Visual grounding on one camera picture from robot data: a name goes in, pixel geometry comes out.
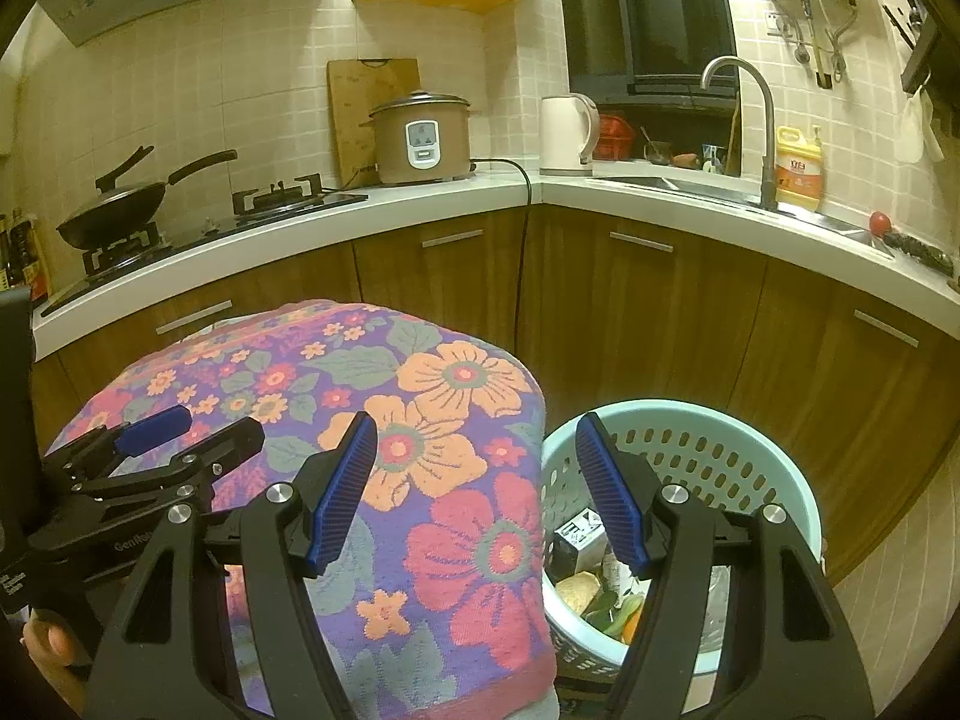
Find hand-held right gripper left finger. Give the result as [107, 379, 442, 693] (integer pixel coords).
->
[88, 411, 380, 720]

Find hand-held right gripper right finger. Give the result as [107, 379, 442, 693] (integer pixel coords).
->
[575, 411, 877, 720]

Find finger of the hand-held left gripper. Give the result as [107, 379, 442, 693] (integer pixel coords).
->
[41, 403, 194, 496]
[71, 416, 267, 520]

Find light blue plastic basket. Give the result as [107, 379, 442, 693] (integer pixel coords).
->
[540, 399, 824, 680]

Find person's left hand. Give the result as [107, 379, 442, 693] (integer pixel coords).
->
[21, 606, 92, 713]

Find dark carton box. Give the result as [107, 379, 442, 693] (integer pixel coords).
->
[551, 508, 607, 578]

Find green vegetable scrap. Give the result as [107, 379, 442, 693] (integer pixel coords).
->
[585, 591, 646, 631]

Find purple floral cloth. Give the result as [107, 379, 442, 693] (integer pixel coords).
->
[41, 300, 560, 720]

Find dark sauce bottles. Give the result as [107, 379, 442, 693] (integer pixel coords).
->
[0, 210, 50, 301]

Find wooden kitchen cabinet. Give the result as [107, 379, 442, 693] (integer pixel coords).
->
[30, 202, 960, 586]

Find black wok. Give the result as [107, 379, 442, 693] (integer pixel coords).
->
[56, 146, 239, 252]

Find black gas stove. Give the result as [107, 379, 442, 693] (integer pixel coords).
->
[41, 174, 368, 316]

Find steel kitchen sink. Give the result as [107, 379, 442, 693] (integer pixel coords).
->
[592, 176, 875, 237]

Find small red basket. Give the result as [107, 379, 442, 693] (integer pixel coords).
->
[596, 116, 638, 161]

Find brown rice cooker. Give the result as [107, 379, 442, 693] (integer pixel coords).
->
[367, 90, 475, 186]

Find white electric kettle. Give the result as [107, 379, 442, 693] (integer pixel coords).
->
[540, 94, 601, 177]

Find wooden cutting board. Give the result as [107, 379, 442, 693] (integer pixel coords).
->
[327, 58, 422, 188]

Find yellow detergent bottle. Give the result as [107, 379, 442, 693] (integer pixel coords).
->
[775, 126, 824, 212]

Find metal sink faucet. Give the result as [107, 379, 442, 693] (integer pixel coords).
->
[701, 56, 779, 211]

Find dark green cucumber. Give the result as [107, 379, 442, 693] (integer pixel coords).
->
[885, 231, 955, 275]

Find white hanging cloth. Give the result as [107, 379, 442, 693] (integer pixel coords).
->
[900, 86, 947, 162]

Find dark kitchen window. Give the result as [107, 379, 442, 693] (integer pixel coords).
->
[555, 0, 740, 98]

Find dark wall shelf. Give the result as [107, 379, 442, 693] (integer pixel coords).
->
[900, 0, 944, 95]

